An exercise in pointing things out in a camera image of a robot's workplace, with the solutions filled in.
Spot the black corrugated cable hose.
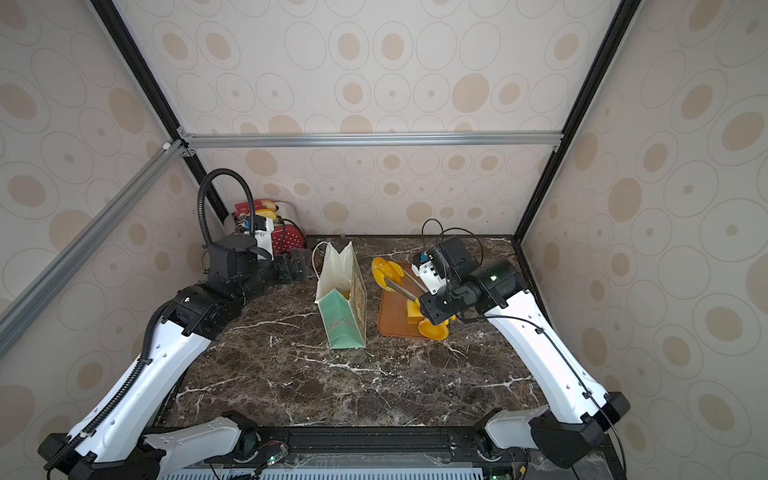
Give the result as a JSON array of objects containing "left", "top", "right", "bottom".
[{"left": 196, "top": 167, "right": 257, "bottom": 247}]

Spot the brown cutting board tray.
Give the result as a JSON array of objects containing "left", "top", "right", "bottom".
[{"left": 378, "top": 263, "right": 428, "bottom": 339}]

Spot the aluminium frame bar back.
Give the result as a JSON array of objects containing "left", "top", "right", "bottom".
[{"left": 183, "top": 131, "right": 563, "bottom": 149}]

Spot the round bread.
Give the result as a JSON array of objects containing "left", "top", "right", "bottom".
[{"left": 417, "top": 319, "right": 450, "bottom": 341}]

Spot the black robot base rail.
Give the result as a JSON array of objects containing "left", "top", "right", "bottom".
[{"left": 137, "top": 424, "right": 541, "bottom": 480}]

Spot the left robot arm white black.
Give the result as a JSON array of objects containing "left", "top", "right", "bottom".
[{"left": 38, "top": 234, "right": 311, "bottom": 479}]

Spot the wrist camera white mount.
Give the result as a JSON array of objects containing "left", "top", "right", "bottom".
[
  {"left": 252, "top": 215, "right": 274, "bottom": 260},
  {"left": 411, "top": 236, "right": 481, "bottom": 294}
]

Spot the square toast bread piece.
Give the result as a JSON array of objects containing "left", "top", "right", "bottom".
[{"left": 406, "top": 300, "right": 424, "bottom": 325}]

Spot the toast slice in toaster front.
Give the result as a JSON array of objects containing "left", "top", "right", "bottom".
[{"left": 256, "top": 209, "right": 278, "bottom": 221}]

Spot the paper bag green white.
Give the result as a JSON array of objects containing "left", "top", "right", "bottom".
[{"left": 312, "top": 241, "right": 367, "bottom": 350}]

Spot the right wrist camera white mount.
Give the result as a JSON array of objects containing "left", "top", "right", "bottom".
[{"left": 411, "top": 236, "right": 481, "bottom": 294}]

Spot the aluminium frame bar left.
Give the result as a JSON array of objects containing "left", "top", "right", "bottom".
[{"left": 1, "top": 139, "right": 184, "bottom": 355}]

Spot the oval bread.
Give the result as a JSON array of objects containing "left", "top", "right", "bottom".
[{"left": 371, "top": 257, "right": 405, "bottom": 292}]

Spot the aluminium frame bar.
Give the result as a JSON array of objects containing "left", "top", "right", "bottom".
[
  {"left": 183, "top": 131, "right": 563, "bottom": 149},
  {"left": 1, "top": 139, "right": 184, "bottom": 355}
]

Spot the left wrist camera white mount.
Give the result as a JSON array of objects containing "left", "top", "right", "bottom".
[{"left": 252, "top": 215, "right": 274, "bottom": 260}]

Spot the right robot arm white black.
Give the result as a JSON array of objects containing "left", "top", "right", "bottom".
[{"left": 412, "top": 254, "right": 630, "bottom": 469}]

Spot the red box behind toaster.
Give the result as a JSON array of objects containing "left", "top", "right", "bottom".
[{"left": 235, "top": 200, "right": 263, "bottom": 216}]

